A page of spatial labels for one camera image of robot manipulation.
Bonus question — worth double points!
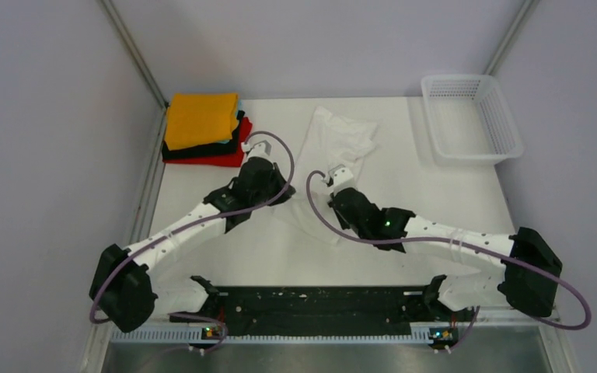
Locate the white cable duct rail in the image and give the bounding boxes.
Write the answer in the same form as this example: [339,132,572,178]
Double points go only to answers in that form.
[110,322,459,346]

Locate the light blue folded t shirt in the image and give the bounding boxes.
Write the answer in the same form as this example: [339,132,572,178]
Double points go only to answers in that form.
[217,99,244,144]

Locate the left aluminium frame rail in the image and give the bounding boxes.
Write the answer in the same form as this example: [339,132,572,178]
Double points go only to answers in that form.
[120,109,167,247]

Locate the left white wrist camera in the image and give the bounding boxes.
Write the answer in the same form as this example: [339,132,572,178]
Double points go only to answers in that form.
[241,140,272,162]

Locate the orange folded t shirt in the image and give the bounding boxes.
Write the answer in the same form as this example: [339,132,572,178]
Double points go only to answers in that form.
[164,92,239,151]

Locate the black folded t shirt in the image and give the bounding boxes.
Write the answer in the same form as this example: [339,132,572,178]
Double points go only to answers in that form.
[161,111,245,160]

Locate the white t shirt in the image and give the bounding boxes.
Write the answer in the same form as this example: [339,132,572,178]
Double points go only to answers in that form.
[273,106,379,246]

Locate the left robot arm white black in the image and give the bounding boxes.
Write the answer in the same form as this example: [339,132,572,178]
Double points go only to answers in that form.
[89,156,295,333]

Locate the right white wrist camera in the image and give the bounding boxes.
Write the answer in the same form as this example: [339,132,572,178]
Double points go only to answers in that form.
[325,165,356,194]

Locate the white plastic basket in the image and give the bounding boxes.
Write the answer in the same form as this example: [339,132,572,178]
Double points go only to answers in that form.
[421,74,525,166]

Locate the right back aluminium post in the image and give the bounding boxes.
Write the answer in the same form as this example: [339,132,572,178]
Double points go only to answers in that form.
[484,0,540,76]

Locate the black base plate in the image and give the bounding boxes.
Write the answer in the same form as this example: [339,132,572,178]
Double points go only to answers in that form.
[169,278,490,339]

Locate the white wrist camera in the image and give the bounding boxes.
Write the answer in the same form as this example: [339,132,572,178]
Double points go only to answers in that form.
[241,140,272,162]
[325,165,356,194]

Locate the left back aluminium post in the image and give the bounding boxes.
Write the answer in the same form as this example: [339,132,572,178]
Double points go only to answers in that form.
[96,0,169,109]

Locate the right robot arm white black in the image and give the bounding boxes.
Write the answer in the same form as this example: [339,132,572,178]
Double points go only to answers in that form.
[328,187,563,320]

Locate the red folded t shirt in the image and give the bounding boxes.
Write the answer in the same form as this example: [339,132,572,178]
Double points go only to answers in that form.
[162,116,253,167]

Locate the aluminium post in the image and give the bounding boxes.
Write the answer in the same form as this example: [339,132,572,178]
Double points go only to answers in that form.
[484,0,540,76]
[96,0,169,109]

